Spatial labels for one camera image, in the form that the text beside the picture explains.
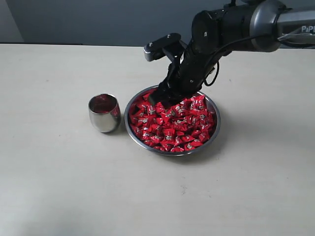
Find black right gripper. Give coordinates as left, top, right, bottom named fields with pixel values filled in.
left=148, top=44, right=219, bottom=108

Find red candies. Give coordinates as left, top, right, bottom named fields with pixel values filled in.
left=89, top=94, right=117, bottom=114

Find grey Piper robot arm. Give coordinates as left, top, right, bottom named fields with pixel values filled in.
left=144, top=0, right=315, bottom=107

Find stainless steel bowl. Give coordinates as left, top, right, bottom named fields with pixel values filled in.
left=124, top=86, right=221, bottom=156

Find stainless steel cup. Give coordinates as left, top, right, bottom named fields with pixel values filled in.
left=88, top=95, right=121, bottom=133

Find red wrapped candy left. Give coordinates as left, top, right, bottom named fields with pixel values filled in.
left=138, top=116, right=152, bottom=124

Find red wrapped candy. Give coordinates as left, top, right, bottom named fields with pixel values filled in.
left=138, top=116, right=152, bottom=124
left=190, top=95, right=206, bottom=109
left=163, top=129, right=175, bottom=144
left=184, top=141, right=203, bottom=151

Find red wrapped candy upper right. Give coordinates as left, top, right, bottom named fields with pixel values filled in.
left=190, top=95, right=206, bottom=109

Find red wrapped candy front centre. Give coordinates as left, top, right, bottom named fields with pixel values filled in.
left=163, top=129, right=175, bottom=144

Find red wrapped candy front right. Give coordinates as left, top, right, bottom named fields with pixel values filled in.
left=184, top=141, right=203, bottom=151

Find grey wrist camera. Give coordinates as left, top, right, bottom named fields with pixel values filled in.
left=143, top=33, right=187, bottom=62

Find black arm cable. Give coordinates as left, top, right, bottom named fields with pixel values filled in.
left=203, top=33, right=315, bottom=87

